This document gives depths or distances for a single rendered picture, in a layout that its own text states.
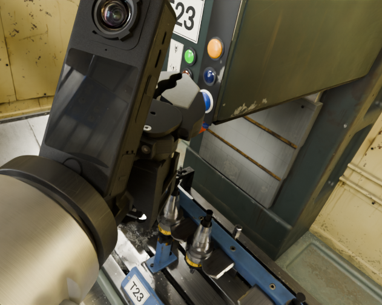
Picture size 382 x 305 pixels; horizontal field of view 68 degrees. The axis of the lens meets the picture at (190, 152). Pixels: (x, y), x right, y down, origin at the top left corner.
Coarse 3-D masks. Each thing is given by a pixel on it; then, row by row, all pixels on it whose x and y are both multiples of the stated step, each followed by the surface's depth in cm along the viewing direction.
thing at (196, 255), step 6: (192, 234) 67; (186, 246) 65; (192, 246) 64; (210, 246) 65; (192, 252) 63; (198, 252) 63; (204, 252) 63; (210, 252) 64; (192, 258) 64; (198, 258) 64
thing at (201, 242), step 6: (198, 228) 62; (204, 228) 60; (210, 228) 61; (198, 234) 62; (204, 234) 61; (210, 234) 62; (192, 240) 64; (198, 240) 62; (204, 240) 62; (210, 240) 64; (198, 246) 63; (204, 246) 63
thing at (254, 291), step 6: (252, 288) 59; (258, 288) 59; (246, 294) 58; (252, 294) 58; (258, 294) 58; (264, 294) 59; (240, 300) 57; (246, 300) 57; (252, 300) 57; (258, 300) 57; (264, 300) 58; (270, 300) 58
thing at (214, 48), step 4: (212, 40) 39; (216, 40) 38; (208, 44) 39; (212, 44) 39; (216, 44) 38; (220, 44) 38; (208, 48) 40; (212, 48) 39; (216, 48) 38; (220, 48) 38; (208, 52) 40; (212, 52) 39; (216, 52) 39; (220, 52) 39; (212, 56) 39; (216, 56) 39
